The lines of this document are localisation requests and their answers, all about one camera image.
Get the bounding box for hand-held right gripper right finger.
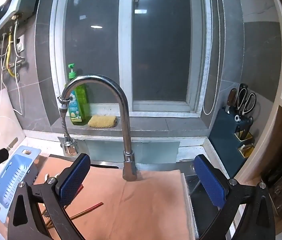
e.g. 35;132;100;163
193;154;276;240

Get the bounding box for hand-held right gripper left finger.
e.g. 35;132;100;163
7;153;91;240

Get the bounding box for blue plastic basket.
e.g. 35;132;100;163
0;145;42;224

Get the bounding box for blue knife block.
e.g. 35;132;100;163
210;107;255;158

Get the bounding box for yellow sponge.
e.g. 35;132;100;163
88;115;118;128

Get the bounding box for orange mat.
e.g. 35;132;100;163
35;154;195;240

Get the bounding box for chrome gooseneck faucet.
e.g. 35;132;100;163
61;74;138;182

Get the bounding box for green dish soap bottle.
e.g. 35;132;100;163
67;64;91;126

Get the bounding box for metal pipes with valves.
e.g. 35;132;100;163
0;17;28;80

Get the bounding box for white framed window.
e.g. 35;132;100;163
50;0;211;118

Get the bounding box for flexible metal sprayer hose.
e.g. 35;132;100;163
57;96;78;157

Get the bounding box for white power cable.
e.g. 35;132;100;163
0;37;25;117

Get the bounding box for black handled knife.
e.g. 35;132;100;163
235;116;254;139

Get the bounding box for wooden handled knife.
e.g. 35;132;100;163
227;88;237;113

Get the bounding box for black handled scissors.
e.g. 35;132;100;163
234;84;257;120

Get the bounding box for yellow gas hose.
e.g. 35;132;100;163
6;34;19;78

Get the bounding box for white wall socket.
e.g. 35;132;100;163
16;34;25;53

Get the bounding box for wall water heater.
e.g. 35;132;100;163
0;0;45;44

